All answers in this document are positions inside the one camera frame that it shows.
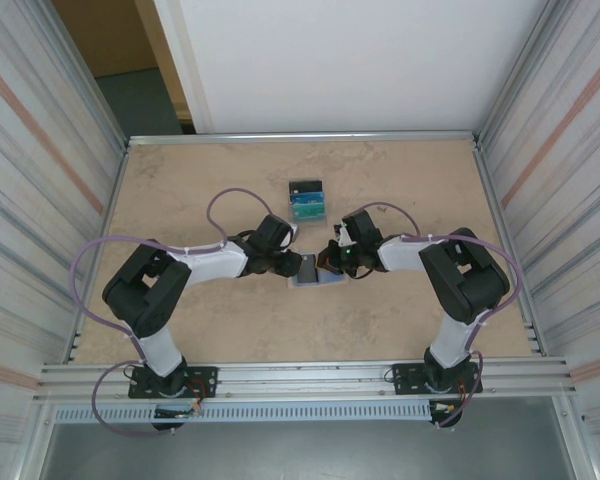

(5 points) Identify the clear acrylic card stand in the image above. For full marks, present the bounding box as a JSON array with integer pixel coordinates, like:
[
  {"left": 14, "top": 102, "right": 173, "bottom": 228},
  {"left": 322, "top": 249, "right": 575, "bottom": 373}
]
[{"left": 285, "top": 179, "right": 330, "bottom": 227}]

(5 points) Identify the brown wooden door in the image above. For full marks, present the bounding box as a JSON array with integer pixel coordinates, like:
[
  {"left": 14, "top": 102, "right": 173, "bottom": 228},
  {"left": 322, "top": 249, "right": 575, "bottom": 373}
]
[{"left": 52, "top": 0, "right": 161, "bottom": 79}]

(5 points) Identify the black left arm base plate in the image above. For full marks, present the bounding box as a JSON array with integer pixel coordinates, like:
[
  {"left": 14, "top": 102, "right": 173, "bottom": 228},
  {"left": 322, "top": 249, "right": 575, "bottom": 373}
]
[{"left": 128, "top": 364, "right": 219, "bottom": 401}]

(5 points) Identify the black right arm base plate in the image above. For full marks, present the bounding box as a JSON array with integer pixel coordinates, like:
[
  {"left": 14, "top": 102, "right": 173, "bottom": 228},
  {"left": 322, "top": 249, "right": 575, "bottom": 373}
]
[{"left": 389, "top": 362, "right": 481, "bottom": 400}]

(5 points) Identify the aluminium frame post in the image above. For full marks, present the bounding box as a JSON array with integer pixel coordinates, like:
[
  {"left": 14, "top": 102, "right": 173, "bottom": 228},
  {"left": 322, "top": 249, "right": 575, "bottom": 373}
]
[
  {"left": 479, "top": 0, "right": 551, "bottom": 144},
  {"left": 44, "top": 0, "right": 131, "bottom": 151}
]

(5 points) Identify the grey slotted cable duct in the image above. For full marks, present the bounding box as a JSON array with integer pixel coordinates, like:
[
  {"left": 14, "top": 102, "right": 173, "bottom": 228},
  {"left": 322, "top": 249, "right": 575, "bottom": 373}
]
[{"left": 53, "top": 401, "right": 434, "bottom": 425}]

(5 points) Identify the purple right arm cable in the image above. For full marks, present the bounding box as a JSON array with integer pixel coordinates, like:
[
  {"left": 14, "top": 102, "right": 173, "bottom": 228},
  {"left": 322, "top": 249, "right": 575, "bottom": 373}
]
[{"left": 362, "top": 201, "right": 525, "bottom": 386}]

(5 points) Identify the thin aluminium table rail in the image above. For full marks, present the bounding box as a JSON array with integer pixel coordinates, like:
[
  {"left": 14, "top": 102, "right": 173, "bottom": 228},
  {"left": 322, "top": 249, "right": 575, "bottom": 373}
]
[{"left": 127, "top": 130, "right": 481, "bottom": 149}]

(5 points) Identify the black card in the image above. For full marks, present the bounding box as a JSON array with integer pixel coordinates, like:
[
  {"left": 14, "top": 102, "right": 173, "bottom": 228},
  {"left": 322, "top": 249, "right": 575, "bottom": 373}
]
[{"left": 288, "top": 179, "right": 323, "bottom": 197}]

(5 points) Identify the green patterned card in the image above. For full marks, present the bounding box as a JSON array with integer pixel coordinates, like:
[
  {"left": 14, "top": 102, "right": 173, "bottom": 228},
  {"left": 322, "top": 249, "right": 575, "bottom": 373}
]
[{"left": 291, "top": 202, "right": 328, "bottom": 223}]

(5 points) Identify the wide aluminium frame rail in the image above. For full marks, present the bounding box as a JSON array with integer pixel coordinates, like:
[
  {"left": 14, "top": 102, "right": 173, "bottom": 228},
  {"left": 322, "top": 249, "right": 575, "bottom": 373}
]
[{"left": 38, "top": 355, "right": 577, "bottom": 404}]

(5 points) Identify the dark grey card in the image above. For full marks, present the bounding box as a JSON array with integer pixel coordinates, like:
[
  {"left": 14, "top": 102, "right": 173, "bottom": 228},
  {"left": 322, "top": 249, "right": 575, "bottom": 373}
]
[{"left": 296, "top": 253, "right": 319, "bottom": 285}]

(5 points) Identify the aluminium side rail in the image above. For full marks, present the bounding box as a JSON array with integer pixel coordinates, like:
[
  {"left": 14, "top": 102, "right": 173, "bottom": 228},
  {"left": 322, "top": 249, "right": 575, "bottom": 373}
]
[
  {"left": 472, "top": 139, "right": 544, "bottom": 357},
  {"left": 67, "top": 142, "right": 131, "bottom": 364}
]

